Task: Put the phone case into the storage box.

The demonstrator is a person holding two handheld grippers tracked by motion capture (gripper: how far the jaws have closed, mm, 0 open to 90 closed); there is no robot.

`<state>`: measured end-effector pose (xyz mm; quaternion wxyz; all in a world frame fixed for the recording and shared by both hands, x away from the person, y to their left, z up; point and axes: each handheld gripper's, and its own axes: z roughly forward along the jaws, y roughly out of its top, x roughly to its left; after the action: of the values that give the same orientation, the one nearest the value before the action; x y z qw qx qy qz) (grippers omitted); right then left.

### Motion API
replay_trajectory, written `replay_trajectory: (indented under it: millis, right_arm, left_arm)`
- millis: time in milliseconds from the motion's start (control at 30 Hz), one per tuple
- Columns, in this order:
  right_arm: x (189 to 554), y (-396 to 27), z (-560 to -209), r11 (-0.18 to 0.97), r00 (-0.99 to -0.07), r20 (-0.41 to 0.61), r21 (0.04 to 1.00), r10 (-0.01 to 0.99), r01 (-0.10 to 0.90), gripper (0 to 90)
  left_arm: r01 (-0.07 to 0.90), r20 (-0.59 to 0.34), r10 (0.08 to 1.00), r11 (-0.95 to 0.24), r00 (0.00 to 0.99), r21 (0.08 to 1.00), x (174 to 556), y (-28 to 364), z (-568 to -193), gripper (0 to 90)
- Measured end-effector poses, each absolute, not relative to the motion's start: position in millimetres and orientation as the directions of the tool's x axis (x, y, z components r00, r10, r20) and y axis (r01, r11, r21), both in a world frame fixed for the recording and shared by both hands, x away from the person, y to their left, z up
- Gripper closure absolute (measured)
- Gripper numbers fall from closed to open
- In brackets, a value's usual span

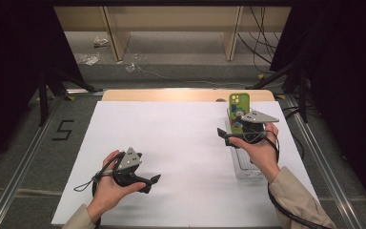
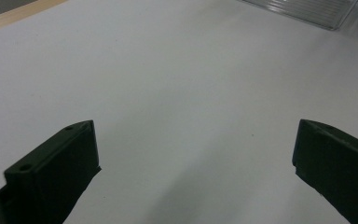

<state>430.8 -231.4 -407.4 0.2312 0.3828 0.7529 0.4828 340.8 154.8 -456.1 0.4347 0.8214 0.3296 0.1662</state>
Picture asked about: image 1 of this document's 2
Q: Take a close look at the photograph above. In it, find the thin white floor cable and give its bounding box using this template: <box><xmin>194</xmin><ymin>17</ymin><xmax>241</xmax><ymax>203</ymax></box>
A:
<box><xmin>135</xmin><ymin>65</ymin><xmax>259</xmax><ymax>89</ymax></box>

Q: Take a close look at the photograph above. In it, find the green cartoon phone case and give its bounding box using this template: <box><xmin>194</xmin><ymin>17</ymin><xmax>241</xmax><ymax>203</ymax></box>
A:
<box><xmin>228</xmin><ymin>93</ymin><xmax>251</xmax><ymax>135</ymax></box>

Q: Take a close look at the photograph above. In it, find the person's left hand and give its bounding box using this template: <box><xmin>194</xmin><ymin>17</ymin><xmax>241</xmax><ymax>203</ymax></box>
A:
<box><xmin>87</xmin><ymin>150</ymin><xmax>147</xmax><ymax>223</ymax></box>

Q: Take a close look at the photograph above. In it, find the aluminium floor rail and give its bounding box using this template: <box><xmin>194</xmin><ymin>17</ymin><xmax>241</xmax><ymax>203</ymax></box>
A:
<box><xmin>285</xmin><ymin>94</ymin><xmax>361</xmax><ymax>229</ymax></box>
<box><xmin>0</xmin><ymin>94</ymin><xmax>65</xmax><ymax>229</ymax></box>

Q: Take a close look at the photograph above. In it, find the black curtain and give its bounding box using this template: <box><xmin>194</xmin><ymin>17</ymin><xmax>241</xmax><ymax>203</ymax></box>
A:
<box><xmin>0</xmin><ymin>0</ymin><xmax>84</xmax><ymax>166</ymax></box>
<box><xmin>269</xmin><ymin>0</ymin><xmax>366</xmax><ymax>219</ymax></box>

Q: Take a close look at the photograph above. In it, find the light wooden shelf unit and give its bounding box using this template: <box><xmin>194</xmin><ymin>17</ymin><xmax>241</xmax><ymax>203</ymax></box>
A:
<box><xmin>53</xmin><ymin>6</ymin><xmax>292</xmax><ymax>62</ymax></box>

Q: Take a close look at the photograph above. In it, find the person's right hand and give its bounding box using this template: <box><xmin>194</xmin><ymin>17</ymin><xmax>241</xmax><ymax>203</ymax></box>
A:
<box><xmin>229</xmin><ymin>122</ymin><xmax>280</xmax><ymax>184</ymax></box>

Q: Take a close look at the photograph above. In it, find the black metal stand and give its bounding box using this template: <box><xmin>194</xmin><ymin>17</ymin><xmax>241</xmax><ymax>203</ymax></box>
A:
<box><xmin>37</xmin><ymin>66</ymin><xmax>103</xmax><ymax>128</ymax></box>
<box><xmin>246</xmin><ymin>59</ymin><xmax>310</xmax><ymax>124</ymax></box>

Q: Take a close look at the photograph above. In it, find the white paper sheet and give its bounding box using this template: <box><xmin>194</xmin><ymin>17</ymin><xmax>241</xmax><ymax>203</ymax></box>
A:
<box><xmin>51</xmin><ymin>100</ymin><xmax>331</xmax><ymax>227</ymax></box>

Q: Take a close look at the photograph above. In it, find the black floor cable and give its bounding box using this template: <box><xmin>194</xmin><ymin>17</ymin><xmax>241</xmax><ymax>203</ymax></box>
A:
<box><xmin>282</xmin><ymin>104</ymin><xmax>319</xmax><ymax>157</ymax></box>

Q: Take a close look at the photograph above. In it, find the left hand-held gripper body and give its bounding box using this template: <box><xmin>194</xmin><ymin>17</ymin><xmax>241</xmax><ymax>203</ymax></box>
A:
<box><xmin>112</xmin><ymin>147</ymin><xmax>143</xmax><ymax>188</ymax></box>

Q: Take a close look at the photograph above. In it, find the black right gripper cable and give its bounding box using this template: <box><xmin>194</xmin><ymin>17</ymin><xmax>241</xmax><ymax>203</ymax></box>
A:
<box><xmin>264</xmin><ymin>129</ymin><xmax>332</xmax><ymax>229</ymax></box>

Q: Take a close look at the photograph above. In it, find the small crumpled plastic wrapper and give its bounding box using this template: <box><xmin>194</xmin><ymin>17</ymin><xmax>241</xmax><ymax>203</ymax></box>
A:
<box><xmin>93</xmin><ymin>36</ymin><xmax>110</xmax><ymax>48</ymax></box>

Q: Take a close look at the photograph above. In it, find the large crumpled plastic wrapper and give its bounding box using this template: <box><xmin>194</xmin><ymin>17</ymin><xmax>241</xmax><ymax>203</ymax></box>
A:
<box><xmin>74</xmin><ymin>52</ymin><xmax>101</xmax><ymax>67</ymax></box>

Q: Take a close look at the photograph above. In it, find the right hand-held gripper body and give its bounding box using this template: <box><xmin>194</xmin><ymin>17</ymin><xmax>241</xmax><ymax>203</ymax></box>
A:
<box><xmin>240</xmin><ymin>110</ymin><xmax>280</xmax><ymax>144</ymax></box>

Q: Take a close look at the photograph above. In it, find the bundle of black cables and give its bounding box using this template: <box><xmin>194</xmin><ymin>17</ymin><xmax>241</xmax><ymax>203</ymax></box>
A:
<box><xmin>237</xmin><ymin>6</ymin><xmax>282</xmax><ymax>74</ymax></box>

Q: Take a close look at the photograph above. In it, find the clear plastic packaging tray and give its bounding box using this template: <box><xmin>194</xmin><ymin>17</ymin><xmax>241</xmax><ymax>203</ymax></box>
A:
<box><xmin>224</xmin><ymin>108</ymin><xmax>265</xmax><ymax>180</ymax></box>

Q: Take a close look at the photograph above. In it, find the thin black wrist strap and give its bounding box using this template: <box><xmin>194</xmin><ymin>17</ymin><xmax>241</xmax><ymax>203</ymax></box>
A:
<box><xmin>73</xmin><ymin>176</ymin><xmax>102</xmax><ymax>193</ymax></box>

